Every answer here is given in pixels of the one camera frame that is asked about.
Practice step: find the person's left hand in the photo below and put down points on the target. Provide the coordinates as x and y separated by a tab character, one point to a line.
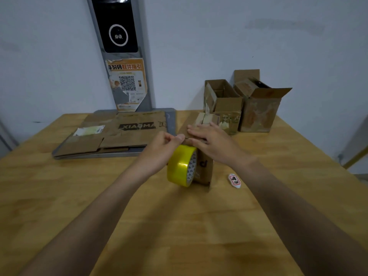
155	155

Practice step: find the person's right hand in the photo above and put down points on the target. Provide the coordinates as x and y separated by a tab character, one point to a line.
221	146

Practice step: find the person's right middle finger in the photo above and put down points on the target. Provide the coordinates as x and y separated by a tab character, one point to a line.
197	133

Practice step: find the person's left thumb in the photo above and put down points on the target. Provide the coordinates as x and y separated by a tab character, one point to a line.
176	139

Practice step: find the person's right little finger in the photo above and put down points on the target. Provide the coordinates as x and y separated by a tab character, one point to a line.
210	125

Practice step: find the yellow packing tape roll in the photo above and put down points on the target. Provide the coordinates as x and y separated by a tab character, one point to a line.
180	166

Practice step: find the small brown cardboard box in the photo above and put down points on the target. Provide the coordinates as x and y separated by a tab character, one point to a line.
205	169

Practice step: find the person's right forearm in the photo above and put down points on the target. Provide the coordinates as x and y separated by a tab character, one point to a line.
290	221

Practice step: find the person's left forearm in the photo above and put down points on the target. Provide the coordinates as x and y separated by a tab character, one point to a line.
95	224

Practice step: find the grey scale base platform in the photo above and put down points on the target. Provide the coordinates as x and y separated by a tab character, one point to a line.
172	120

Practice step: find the open narrow cardboard box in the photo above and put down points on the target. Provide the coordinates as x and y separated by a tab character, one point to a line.
227	103

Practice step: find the flattened printed cardboard box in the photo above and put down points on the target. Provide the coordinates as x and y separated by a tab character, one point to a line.
135	129

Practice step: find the open worn cardboard box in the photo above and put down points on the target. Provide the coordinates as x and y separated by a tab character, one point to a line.
258	112

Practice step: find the small white red-labelled cutter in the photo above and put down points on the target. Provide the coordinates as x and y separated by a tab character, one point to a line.
234	181

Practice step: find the orange paper notice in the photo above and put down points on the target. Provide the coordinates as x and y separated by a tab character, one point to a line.
128	83

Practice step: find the grey scale pillar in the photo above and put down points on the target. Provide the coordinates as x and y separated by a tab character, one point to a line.
143	54

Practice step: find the flattened cardboard with white label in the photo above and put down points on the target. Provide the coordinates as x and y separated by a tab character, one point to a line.
83	143

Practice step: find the black display screen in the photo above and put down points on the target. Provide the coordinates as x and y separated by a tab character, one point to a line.
115	20

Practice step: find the yellow and grey frame bar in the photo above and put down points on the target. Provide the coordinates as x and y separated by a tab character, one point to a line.
356	156

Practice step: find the grey frame edge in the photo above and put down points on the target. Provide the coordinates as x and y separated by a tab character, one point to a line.
5	140

